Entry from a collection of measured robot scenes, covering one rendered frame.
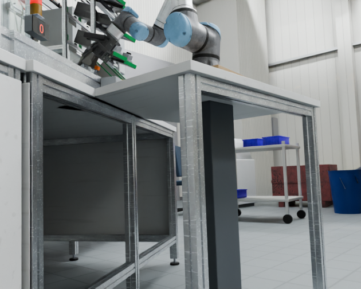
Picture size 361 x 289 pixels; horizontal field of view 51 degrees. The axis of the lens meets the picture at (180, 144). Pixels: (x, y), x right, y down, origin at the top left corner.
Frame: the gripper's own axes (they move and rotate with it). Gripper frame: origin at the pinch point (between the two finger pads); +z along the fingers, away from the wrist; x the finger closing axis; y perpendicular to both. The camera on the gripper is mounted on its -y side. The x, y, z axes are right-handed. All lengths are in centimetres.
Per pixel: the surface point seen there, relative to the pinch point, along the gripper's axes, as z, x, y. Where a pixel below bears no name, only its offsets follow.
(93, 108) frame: 2, -39, 39
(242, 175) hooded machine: 10, 465, 65
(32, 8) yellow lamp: -6.0, -21.6, -22.1
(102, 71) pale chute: -2.1, 21.7, -1.6
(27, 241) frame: 31, -74, 67
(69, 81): -2, -57, 36
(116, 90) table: -9, -46, 44
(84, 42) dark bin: -6.9, 23.1, -22.2
